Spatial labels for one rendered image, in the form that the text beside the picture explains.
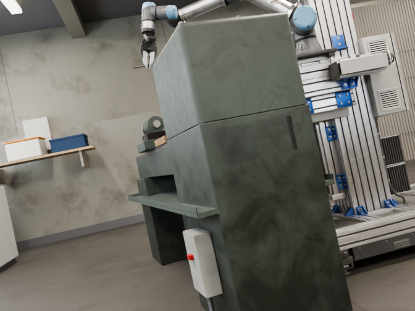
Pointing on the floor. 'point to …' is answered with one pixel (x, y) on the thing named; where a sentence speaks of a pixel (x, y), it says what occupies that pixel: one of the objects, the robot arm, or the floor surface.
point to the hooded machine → (6, 234)
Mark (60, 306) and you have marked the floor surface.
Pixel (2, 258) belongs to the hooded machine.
